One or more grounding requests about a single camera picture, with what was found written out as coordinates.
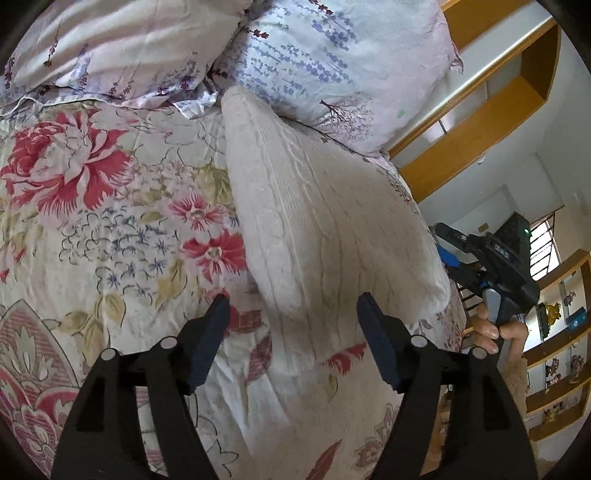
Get wooden wall shelf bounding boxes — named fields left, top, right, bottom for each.
left=388, top=0, right=561, bottom=204

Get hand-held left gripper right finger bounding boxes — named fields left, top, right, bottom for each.
left=356, top=292, right=539, bottom=480

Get floral bedsheet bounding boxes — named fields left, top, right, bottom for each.
left=0, top=99, right=467, bottom=480

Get beige cable knit sweater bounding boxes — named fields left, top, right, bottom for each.
left=221, top=85, right=452, bottom=377

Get barred window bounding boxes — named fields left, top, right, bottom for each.
left=526, top=219, right=566, bottom=282

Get lavender print pillow with tree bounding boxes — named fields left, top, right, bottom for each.
left=210, top=0, right=465, bottom=158

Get wooden shelf unit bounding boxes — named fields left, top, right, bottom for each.
left=524, top=249, right=591, bottom=444

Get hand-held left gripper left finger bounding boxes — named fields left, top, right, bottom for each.
left=51, top=293, right=232, bottom=480

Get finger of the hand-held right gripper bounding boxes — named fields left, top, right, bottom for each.
left=438, top=248, right=488, bottom=291
left=434, top=222, right=472, bottom=254

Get person's right hand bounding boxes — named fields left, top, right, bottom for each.
left=475, top=302, right=529, bottom=356

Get pink floral pillow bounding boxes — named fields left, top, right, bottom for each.
left=0, top=0, right=254, bottom=116

